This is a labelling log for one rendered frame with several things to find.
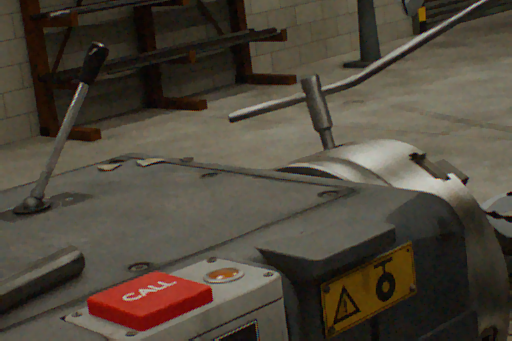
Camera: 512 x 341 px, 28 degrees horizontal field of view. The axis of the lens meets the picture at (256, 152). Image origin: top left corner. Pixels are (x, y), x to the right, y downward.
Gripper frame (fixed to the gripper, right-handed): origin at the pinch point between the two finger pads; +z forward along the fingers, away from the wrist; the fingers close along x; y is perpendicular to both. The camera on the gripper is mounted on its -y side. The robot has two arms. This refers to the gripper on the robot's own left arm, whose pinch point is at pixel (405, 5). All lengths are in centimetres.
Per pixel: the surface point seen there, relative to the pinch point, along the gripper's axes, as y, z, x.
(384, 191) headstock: -31.4, 7.6, -23.8
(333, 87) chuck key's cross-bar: -12.7, 7.3, -0.5
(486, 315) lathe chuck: -14.1, 26.2, -23.8
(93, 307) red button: -62, 6, -26
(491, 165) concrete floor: 371, 182, 230
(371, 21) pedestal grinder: 643, 199, 555
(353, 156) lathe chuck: -17.1, 12.5, -7.7
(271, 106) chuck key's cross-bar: -17.8, 9.5, 4.1
